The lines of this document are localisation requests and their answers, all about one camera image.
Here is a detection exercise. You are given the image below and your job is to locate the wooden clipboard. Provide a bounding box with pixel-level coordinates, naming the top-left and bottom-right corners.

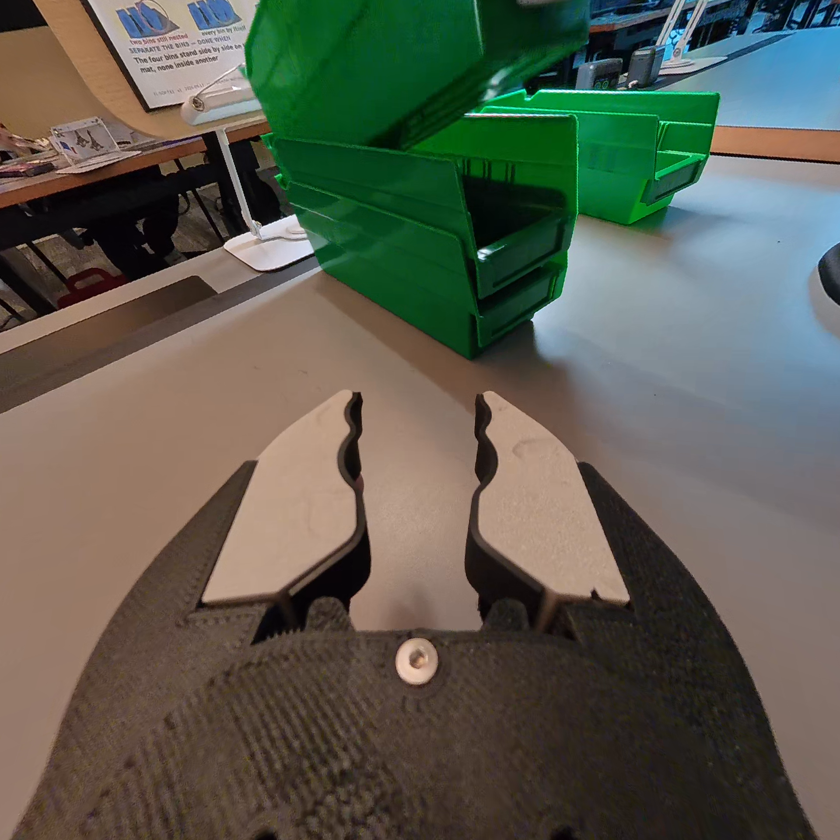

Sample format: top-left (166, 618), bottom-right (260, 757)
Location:
top-left (29, 0), bottom-right (270, 140)

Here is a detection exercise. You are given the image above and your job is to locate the printed instruction sheet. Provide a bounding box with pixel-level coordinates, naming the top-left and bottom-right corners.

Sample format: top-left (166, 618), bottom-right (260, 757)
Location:
top-left (82, 0), bottom-right (263, 114)

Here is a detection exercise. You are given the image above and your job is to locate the light grey desk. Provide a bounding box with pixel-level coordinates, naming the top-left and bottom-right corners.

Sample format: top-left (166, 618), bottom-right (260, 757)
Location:
top-left (0, 154), bottom-right (840, 840)

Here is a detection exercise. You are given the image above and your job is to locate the long wooden table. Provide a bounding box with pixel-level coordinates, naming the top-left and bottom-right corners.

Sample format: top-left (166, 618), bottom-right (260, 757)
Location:
top-left (0, 118), bottom-right (270, 211)

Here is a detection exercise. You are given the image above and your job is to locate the green plastic bin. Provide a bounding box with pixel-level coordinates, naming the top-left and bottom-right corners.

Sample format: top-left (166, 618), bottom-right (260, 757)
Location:
top-left (481, 88), bottom-right (721, 226)
top-left (244, 0), bottom-right (592, 152)
top-left (262, 113), bottom-right (580, 301)
top-left (282, 174), bottom-right (570, 361)

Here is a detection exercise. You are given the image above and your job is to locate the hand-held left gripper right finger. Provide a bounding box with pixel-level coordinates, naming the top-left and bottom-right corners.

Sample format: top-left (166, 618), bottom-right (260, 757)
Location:
top-left (465, 390), bottom-right (632, 611)

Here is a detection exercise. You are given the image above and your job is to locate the wooden-edged side table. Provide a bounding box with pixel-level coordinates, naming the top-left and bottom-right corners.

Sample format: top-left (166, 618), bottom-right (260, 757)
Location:
top-left (646, 29), bottom-right (840, 164)

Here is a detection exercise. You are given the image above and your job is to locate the red plastic container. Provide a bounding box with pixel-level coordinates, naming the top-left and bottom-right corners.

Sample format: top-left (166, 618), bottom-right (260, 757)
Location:
top-left (56, 268), bottom-right (130, 309)

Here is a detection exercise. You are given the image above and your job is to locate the black round pad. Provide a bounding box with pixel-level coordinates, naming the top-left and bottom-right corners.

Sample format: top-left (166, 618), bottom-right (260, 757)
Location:
top-left (818, 241), bottom-right (840, 317)

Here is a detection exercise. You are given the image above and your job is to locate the grey equipment box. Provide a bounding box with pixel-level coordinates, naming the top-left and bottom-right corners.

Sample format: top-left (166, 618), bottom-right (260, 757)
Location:
top-left (629, 46), bottom-right (665, 88)
top-left (576, 58), bottom-right (624, 94)

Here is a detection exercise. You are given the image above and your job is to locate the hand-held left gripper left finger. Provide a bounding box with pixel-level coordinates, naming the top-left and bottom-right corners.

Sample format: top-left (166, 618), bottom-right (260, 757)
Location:
top-left (200, 389), bottom-right (374, 611)

